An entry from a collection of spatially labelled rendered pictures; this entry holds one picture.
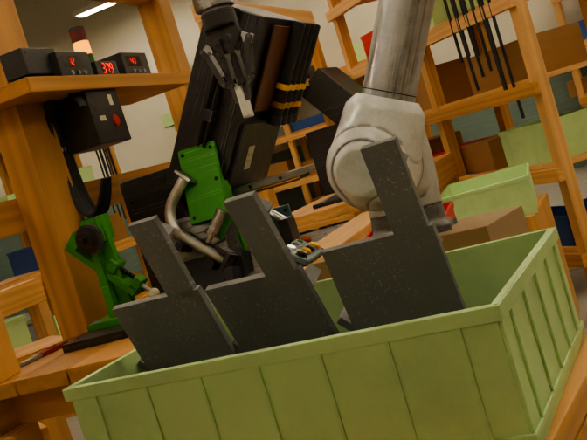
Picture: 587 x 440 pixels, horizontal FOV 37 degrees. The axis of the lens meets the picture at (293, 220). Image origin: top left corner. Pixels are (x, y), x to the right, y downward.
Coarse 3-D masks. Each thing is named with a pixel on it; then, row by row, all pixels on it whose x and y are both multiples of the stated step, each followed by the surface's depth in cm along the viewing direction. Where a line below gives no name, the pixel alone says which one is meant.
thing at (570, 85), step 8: (552, 0) 989; (560, 0) 986; (560, 8) 992; (560, 16) 993; (560, 24) 995; (584, 24) 989; (584, 32) 991; (584, 40) 989; (576, 72) 998; (576, 80) 999; (584, 80) 1004; (568, 88) 1013; (576, 88) 1009; (584, 88) 1006; (576, 96) 1011; (584, 96) 999; (584, 104) 1001
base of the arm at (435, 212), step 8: (424, 208) 178; (432, 208) 179; (440, 208) 181; (432, 216) 178; (440, 216) 180; (376, 224) 181; (384, 224) 179; (440, 224) 175; (448, 224) 174; (376, 232) 182; (384, 232) 179
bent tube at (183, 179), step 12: (180, 180) 239; (192, 180) 239; (180, 192) 240; (168, 204) 240; (168, 216) 240; (180, 228) 239; (180, 240) 238; (192, 240) 236; (204, 252) 234; (216, 252) 233
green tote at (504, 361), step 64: (448, 256) 137; (512, 256) 133; (448, 320) 96; (512, 320) 98; (576, 320) 127; (128, 384) 116; (192, 384) 112; (256, 384) 108; (320, 384) 104; (384, 384) 101; (448, 384) 98; (512, 384) 95
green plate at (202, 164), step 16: (208, 144) 241; (192, 160) 242; (208, 160) 240; (192, 176) 242; (208, 176) 240; (192, 192) 241; (208, 192) 239; (224, 192) 238; (192, 208) 241; (208, 208) 239; (192, 224) 241
